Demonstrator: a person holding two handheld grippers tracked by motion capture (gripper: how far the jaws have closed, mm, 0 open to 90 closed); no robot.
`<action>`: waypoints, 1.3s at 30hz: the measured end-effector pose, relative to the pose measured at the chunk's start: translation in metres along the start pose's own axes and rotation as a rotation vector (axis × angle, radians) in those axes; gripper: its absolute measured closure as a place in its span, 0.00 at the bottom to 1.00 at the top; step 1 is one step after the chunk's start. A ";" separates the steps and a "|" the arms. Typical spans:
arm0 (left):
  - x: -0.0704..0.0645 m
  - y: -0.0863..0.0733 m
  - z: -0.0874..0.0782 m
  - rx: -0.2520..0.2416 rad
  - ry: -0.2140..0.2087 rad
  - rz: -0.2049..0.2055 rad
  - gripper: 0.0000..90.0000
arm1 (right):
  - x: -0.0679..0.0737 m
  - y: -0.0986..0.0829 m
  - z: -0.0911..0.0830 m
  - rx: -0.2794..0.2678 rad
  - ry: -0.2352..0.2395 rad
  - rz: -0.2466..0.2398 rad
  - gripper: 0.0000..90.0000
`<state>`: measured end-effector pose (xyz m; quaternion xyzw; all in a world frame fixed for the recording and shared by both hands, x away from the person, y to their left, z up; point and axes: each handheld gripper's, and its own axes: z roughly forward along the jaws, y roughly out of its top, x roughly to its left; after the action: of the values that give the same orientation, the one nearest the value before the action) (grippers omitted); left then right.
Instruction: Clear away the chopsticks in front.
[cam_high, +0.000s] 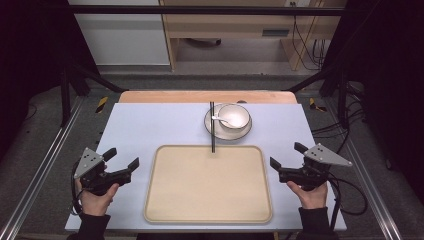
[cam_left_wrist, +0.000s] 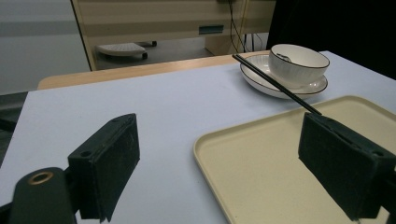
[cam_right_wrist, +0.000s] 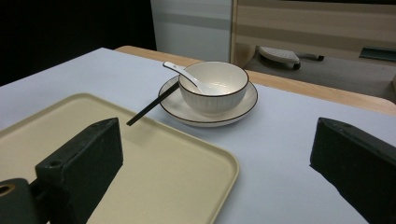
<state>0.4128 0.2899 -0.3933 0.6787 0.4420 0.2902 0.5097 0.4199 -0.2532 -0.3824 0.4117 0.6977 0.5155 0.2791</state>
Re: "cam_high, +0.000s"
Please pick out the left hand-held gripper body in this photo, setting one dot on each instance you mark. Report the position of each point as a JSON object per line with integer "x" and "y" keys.
{"x": 89, "y": 168}

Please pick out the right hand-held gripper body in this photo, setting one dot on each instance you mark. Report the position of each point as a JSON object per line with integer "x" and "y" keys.
{"x": 313, "y": 173}

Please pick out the person's right hand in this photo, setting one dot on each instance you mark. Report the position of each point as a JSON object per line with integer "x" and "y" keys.
{"x": 313, "y": 199}

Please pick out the person's left hand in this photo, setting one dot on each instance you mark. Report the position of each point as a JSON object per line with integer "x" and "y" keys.
{"x": 95, "y": 204}

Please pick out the yellow black floor tape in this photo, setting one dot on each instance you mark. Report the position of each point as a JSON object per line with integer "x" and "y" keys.
{"x": 316, "y": 105}
{"x": 102, "y": 104}

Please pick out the white dark-rimmed plate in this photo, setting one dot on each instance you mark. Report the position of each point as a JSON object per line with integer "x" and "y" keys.
{"x": 230, "y": 134}

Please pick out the white dark-rimmed bowl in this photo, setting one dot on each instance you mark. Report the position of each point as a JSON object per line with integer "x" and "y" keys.
{"x": 238, "y": 115}

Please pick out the white ceramic spoon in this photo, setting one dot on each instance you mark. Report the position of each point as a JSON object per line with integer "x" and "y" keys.
{"x": 230, "y": 122}

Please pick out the black metal stand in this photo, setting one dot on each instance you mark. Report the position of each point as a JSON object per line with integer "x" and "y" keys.
{"x": 342, "y": 100}
{"x": 65, "y": 96}

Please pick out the black chopstick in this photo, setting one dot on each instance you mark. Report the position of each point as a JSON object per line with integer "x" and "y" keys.
{"x": 211, "y": 133}
{"x": 214, "y": 133}

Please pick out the beige plastic tray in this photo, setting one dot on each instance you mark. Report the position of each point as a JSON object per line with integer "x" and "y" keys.
{"x": 208, "y": 186}

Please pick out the white cabinet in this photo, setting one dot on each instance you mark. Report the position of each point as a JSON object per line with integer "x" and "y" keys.
{"x": 123, "y": 36}

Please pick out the dark curtain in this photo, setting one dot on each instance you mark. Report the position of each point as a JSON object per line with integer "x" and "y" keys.
{"x": 26, "y": 60}
{"x": 390, "y": 66}

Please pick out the wooden desk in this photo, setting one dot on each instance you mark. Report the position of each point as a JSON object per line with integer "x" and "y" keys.
{"x": 226, "y": 28}

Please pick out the aluminium floor rail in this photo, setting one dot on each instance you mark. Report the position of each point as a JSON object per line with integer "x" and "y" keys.
{"x": 370, "y": 186}
{"x": 40, "y": 173}

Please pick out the black horizontal frame bar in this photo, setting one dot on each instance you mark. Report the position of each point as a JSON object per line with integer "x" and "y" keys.
{"x": 200, "y": 10}

